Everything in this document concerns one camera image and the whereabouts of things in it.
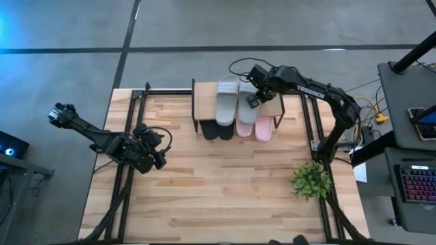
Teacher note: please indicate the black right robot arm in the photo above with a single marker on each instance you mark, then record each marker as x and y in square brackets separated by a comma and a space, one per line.
[323, 93]

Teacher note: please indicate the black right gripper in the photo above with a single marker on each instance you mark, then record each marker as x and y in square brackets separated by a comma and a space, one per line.
[265, 87]

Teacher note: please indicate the black diagonal beam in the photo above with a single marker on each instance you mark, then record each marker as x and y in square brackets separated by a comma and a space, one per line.
[374, 148]

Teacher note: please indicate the wooden shelf with black frame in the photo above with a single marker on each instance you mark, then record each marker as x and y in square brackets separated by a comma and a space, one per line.
[204, 105]

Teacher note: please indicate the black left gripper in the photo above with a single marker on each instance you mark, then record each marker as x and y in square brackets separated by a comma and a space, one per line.
[151, 162]

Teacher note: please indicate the black diagonal pole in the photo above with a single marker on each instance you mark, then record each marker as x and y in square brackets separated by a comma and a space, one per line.
[413, 52]

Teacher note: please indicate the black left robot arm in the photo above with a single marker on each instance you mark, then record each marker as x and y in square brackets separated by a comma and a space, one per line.
[102, 139]

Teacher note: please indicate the black device with blue light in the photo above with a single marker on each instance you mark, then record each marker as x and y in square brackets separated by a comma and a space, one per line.
[12, 144]

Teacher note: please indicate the black slide sandal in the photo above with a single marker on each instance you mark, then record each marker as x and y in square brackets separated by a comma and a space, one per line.
[226, 132]
[208, 131]

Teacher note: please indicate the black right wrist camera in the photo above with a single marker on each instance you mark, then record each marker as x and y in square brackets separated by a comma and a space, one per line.
[257, 74]

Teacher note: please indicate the pink slide sandal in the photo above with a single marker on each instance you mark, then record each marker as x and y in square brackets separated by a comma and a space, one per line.
[264, 131]
[244, 130]

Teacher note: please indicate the black aluminium table frame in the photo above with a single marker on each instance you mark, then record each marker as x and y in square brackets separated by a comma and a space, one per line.
[121, 204]

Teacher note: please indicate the grey slide sandal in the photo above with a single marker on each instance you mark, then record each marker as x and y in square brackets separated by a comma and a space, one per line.
[247, 112]
[226, 102]

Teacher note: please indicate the white paper sheet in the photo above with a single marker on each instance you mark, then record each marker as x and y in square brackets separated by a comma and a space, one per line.
[360, 171]

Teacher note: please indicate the smartphone with dark screen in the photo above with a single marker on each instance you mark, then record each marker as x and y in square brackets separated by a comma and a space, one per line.
[422, 131]

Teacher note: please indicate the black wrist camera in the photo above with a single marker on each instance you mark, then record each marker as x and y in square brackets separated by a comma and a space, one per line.
[150, 136]
[257, 74]

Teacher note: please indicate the green artificial plant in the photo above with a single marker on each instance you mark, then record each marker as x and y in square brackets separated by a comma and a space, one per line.
[310, 180]

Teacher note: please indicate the grey metal side stand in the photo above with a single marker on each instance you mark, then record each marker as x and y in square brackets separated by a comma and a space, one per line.
[20, 170]

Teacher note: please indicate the grey desk with keyboard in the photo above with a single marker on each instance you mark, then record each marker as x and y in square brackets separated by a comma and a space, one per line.
[395, 211]

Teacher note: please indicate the grey desk with phone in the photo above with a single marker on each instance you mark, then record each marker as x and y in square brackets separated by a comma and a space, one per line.
[398, 102]

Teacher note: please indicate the backlit computer keyboard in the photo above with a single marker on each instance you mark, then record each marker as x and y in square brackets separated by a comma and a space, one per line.
[419, 183]

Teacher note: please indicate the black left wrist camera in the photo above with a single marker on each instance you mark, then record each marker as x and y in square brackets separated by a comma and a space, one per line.
[150, 136]

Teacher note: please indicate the person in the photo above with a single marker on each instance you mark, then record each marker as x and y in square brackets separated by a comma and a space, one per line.
[300, 240]

